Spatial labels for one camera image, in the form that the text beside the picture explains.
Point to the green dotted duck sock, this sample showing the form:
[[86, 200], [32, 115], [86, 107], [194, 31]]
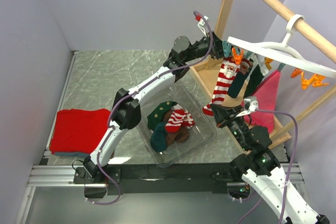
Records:
[[155, 117]]

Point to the brown sock grey cuff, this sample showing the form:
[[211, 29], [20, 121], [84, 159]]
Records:
[[167, 116]]

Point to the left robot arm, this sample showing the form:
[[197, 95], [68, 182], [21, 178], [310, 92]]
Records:
[[126, 110]]

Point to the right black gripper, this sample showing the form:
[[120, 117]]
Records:
[[222, 115]]

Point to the white round clip hanger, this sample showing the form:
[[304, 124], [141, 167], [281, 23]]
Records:
[[281, 52]]

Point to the pink towel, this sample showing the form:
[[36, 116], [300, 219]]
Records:
[[266, 95]]

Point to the wooden drying rack frame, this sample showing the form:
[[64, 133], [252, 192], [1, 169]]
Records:
[[205, 73]]

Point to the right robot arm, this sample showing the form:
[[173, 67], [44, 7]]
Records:
[[260, 168]]

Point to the teal santa sock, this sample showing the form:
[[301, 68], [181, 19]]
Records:
[[244, 71], [158, 138]]

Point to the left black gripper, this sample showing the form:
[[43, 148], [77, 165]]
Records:
[[218, 51]]

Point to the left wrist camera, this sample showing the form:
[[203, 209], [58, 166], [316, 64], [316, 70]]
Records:
[[201, 23]]

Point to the aluminium frame rail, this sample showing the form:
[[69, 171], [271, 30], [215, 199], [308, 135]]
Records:
[[54, 175]]

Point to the red white striped sock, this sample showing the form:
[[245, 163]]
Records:
[[179, 118]]

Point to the red folded cloth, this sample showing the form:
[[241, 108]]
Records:
[[78, 131]]

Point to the clear plastic bin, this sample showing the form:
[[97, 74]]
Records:
[[135, 146]]

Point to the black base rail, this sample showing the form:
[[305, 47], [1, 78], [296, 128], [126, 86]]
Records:
[[217, 178]]

